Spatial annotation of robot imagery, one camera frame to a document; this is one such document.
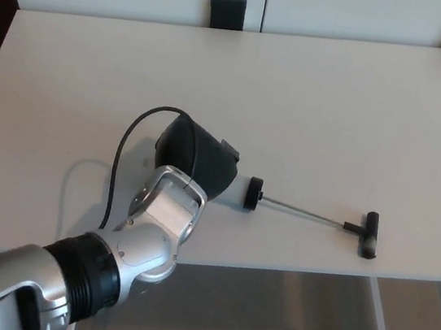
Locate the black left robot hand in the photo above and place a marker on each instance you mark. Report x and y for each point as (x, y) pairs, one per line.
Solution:
(208, 163)

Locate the white Franklin hand air pump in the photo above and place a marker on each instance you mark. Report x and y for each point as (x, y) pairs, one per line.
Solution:
(239, 190)

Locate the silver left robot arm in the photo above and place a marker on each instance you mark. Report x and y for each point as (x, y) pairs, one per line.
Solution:
(143, 244)

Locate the left black bracket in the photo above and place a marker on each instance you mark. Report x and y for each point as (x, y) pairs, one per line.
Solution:
(227, 13)

